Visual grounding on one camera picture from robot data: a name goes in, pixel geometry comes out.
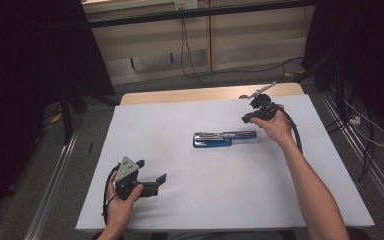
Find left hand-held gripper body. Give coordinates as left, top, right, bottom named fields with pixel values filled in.
left=114, top=156, right=145, bottom=201

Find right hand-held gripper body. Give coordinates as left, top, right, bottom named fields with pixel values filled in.
left=247, top=81, right=278, bottom=119

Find blue stapler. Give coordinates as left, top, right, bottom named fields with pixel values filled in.
left=192, top=130, right=258, bottom=149

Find person's right hand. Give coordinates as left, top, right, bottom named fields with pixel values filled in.
left=250, top=104, right=296, bottom=149

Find person's left hand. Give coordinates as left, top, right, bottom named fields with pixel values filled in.
left=106, top=171, right=145, bottom=232

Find white table cover sheet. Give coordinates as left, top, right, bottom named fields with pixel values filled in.
left=75, top=94, right=376, bottom=232

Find light wooden table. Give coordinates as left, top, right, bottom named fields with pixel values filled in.
left=119, top=82, right=305, bottom=106

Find person's grey clothing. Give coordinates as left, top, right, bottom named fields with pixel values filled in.
left=166, top=230, right=285, bottom=240

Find black stand legs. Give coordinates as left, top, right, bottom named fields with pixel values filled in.
left=58, top=84, right=122, bottom=146

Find black curtain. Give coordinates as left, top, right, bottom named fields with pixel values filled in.
left=301, top=0, right=384, bottom=141
left=0, top=0, right=116, bottom=231

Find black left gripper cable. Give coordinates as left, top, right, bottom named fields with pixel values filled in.
left=101, top=164, right=121, bottom=226

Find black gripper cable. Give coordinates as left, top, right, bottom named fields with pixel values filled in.
left=101, top=164, right=121, bottom=226
left=275, top=104, right=304, bottom=155

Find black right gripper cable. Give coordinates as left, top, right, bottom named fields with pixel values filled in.
left=275, top=104, right=304, bottom=155

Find aluminium floor rail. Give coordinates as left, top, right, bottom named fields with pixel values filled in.
left=319, top=91, right=384, bottom=229
left=23, top=128, right=80, bottom=240

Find black hanging cable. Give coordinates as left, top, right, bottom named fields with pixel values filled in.
left=179, top=9, right=214, bottom=88

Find black horizontal frame bar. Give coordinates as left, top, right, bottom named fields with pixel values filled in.
left=85, top=0, right=316, bottom=30

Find black looped floor cable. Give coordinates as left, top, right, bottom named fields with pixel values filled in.
left=325, top=99, right=376, bottom=184

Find white floor cable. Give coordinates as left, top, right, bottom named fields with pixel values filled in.
left=343, top=99, right=384, bottom=148

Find white wall socket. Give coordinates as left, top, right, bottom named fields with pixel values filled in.
left=174, top=0, right=199, bottom=11

